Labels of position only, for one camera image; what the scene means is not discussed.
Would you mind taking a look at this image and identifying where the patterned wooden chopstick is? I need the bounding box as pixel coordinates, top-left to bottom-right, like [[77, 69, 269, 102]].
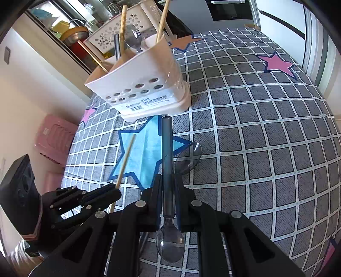
[[119, 5, 128, 58]]

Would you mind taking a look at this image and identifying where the dark-handled clear spoon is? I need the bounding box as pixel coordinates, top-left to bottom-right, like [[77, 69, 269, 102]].
[[156, 116, 185, 263], [173, 142, 203, 176], [114, 34, 121, 61]]

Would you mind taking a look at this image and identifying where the beige plastic basket rack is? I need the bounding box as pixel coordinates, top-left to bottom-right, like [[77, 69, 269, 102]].
[[84, 0, 176, 51]]

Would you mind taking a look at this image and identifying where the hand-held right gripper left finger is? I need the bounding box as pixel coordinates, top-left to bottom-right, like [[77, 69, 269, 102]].
[[28, 174, 163, 277]]

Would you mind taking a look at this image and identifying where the pink plastic stool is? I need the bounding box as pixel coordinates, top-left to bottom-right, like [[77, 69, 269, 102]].
[[35, 114, 80, 168], [45, 170, 65, 193]]

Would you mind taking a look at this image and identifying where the black-handled metal spoon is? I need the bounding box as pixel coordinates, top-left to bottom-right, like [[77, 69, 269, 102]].
[[125, 24, 144, 52]]

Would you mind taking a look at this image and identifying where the white refrigerator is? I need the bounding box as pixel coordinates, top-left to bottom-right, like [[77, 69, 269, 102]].
[[256, 0, 315, 70]]

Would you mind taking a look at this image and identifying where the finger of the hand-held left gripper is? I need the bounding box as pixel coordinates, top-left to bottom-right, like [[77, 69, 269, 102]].
[[50, 196, 121, 222], [56, 183, 121, 200]]

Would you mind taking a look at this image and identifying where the grey checked star tablecloth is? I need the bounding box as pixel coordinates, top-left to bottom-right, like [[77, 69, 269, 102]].
[[61, 25, 341, 277]]

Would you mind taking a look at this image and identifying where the red container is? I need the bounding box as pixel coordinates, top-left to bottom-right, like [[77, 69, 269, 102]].
[[71, 40, 91, 62]]

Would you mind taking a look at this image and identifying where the white plastic cutlery holder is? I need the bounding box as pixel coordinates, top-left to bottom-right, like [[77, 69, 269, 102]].
[[84, 35, 191, 122]]

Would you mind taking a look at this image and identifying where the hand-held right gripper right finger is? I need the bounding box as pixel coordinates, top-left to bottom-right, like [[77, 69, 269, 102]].
[[173, 176, 304, 277]]

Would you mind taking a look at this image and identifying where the plain wooden chopstick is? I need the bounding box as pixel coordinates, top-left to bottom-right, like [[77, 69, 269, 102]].
[[108, 134, 137, 214], [155, 0, 171, 44], [77, 39, 109, 73]]

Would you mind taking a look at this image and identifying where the black built-in oven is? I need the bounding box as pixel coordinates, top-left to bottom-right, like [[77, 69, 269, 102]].
[[206, 0, 252, 22]]

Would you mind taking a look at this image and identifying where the yellow-rimmed metal basin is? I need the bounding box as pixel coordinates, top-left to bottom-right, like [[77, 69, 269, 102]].
[[61, 26, 90, 45]]

